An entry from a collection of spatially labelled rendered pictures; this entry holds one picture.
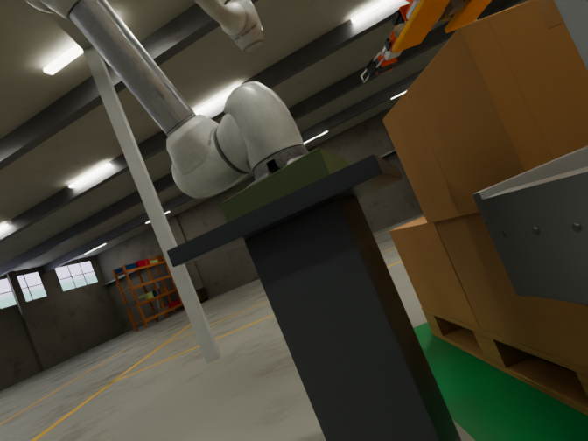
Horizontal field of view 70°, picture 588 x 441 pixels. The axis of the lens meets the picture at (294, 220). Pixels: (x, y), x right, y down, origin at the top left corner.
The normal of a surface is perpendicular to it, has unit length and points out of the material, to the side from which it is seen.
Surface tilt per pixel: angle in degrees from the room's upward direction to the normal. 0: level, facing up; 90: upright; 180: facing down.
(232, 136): 89
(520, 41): 90
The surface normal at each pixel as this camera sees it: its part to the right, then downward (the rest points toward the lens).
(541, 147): 0.07, -0.09
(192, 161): -0.30, 0.44
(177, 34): -0.32, 0.07
